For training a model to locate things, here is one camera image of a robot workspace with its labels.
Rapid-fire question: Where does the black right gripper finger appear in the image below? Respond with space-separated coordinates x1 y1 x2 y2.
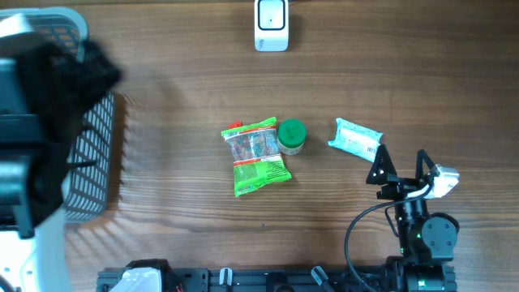
366 144 397 185
415 149 435 180

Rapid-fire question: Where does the teal tissue pack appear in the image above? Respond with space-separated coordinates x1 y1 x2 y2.
328 118 383 162

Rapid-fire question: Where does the green lid jar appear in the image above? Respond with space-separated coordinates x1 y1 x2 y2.
277 118 307 155

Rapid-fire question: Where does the green candy bag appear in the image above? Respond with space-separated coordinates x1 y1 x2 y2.
221 117 292 197

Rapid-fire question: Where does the red coffee stick sachet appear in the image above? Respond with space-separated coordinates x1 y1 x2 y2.
228 120 242 129

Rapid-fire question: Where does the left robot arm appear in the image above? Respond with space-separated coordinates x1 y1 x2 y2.
1 13 122 291

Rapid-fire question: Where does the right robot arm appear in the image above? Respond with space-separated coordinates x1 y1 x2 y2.
367 144 460 292

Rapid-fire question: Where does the white barcode scanner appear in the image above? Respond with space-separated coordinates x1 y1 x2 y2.
254 0 290 52

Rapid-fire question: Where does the grey plastic basket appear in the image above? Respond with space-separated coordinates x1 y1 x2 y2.
1 7 116 223

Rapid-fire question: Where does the black right camera cable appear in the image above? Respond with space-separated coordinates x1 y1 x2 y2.
344 184 433 292

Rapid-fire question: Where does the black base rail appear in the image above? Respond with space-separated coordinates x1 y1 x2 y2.
96 264 458 292

